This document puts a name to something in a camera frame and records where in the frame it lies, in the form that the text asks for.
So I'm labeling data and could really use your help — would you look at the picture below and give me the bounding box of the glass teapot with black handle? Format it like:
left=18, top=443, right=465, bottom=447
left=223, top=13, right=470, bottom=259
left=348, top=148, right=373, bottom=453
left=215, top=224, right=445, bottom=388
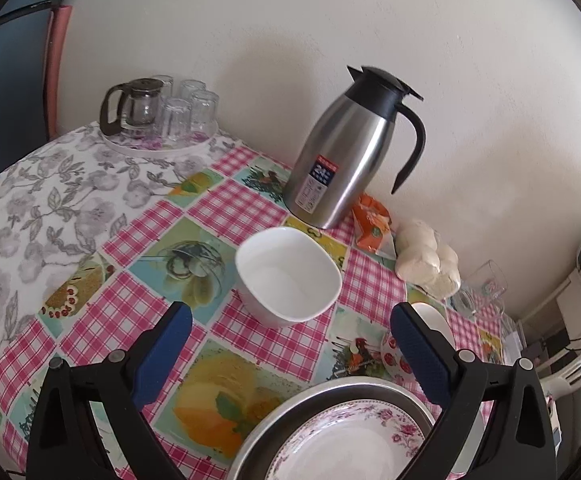
left=99, top=78, right=168, bottom=136

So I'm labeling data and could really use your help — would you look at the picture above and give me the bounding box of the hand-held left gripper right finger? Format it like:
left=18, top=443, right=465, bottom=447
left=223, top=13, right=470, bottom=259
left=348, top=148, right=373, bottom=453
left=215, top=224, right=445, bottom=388
left=391, top=302, right=557, bottom=480

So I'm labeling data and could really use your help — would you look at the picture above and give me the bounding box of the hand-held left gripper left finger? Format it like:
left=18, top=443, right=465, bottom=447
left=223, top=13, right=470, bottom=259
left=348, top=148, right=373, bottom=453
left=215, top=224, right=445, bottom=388
left=26, top=302, right=194, bottom=480

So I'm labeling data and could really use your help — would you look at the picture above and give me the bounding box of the orange snack packet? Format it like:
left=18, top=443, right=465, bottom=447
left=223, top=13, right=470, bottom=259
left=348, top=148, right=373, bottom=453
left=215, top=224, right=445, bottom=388
left=351, top=193, right=396, bottom=253

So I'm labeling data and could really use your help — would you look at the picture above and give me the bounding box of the pink floral round plate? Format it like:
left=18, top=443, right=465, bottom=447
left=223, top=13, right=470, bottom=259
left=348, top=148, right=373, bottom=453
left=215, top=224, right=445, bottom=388
left=265, top=400, right=434, bottom=480

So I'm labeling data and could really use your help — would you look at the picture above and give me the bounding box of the dark blue panel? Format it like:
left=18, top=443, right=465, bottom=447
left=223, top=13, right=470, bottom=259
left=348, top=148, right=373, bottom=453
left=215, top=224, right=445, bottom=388
left=0, top=5, right=56, bottom=181

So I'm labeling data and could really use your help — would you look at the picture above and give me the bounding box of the grey floral tablecloth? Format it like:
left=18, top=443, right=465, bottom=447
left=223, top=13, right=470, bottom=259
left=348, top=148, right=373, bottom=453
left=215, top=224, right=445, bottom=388
left=0, top=122, right=244, bottom=411

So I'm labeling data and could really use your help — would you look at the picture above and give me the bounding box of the bag of white steamed buns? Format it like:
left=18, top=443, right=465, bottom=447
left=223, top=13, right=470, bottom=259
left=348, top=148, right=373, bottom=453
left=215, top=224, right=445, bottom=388
left=395, top=218, right=461, bottom=298

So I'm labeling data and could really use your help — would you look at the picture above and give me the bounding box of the pink strip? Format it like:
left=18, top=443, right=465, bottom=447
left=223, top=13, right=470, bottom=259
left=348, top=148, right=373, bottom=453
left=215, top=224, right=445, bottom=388
left=45, top=5, right=74, bottom=137

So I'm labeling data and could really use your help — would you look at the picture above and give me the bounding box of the round white tray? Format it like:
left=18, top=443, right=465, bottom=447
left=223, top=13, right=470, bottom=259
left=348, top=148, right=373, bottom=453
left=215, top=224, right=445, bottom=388
left=102, top=120, right=220, bottom=156

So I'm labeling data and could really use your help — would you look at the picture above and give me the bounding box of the round steel plate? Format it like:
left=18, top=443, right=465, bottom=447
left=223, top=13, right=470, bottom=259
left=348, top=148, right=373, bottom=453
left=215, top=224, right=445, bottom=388
left=238, top=376, right=436, bottom=480

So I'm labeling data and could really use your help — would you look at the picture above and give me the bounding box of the clear glass mug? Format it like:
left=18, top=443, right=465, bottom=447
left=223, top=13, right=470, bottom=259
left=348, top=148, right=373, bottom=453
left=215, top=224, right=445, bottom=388
left=451, top=259, right=507, bottom=316

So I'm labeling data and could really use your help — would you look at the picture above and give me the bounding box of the stainless steel thermos jug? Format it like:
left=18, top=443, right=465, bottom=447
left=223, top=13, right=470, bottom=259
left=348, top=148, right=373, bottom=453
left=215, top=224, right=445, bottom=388
left=281, top=65, right=426, bottom=231

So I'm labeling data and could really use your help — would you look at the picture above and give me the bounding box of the small white square cup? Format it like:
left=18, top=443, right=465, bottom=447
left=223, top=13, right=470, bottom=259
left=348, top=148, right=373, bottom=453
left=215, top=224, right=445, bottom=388
left=235, top=226, right=343, bottom=329

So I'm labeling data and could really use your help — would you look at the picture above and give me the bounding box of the strawberry print bowl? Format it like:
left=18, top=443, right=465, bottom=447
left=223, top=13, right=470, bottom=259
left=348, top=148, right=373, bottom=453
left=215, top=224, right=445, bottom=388
left=381, top=302, right=459, bottom=381

